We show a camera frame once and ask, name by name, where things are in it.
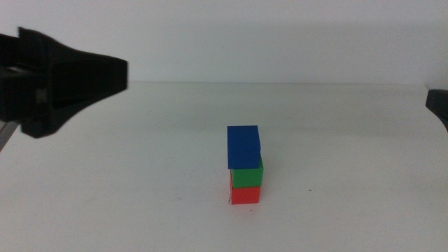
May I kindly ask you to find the blue cube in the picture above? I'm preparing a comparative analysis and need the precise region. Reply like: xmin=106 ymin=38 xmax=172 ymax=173
xmin=226 ymin=125 xmax=262 ymax=171

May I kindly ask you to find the green cube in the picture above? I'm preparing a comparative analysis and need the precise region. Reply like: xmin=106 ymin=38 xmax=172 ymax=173
xmin=230 ymin=155 xmax=265 ymax=189

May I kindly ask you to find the red cube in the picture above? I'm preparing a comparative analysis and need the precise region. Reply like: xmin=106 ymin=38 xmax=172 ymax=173
xmin=229 ymin=171 xmax=261 ymax=206

